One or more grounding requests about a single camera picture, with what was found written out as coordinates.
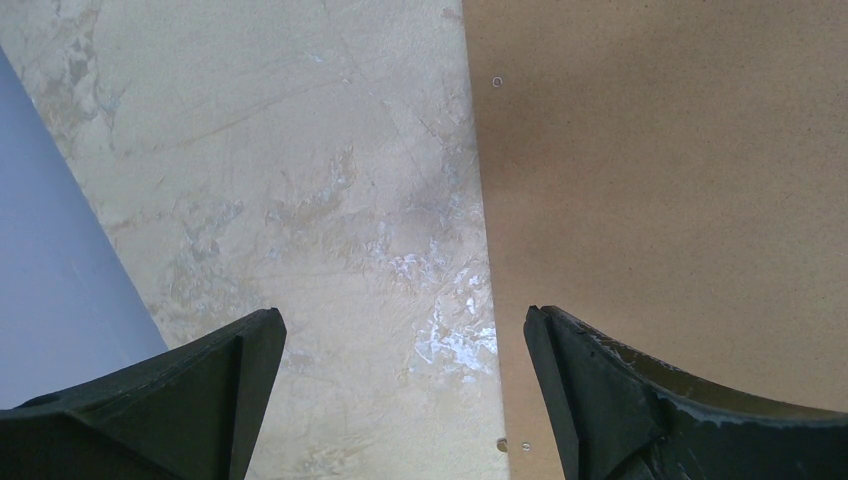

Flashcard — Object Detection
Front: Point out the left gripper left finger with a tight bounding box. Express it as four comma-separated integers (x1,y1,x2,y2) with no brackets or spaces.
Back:
1,309,286,479

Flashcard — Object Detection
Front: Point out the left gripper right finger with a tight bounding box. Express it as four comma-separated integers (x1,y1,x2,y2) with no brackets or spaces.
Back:
523,306,847,479

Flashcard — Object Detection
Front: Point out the brown frame backing board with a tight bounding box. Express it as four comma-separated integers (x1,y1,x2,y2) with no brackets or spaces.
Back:
463,1,847,479

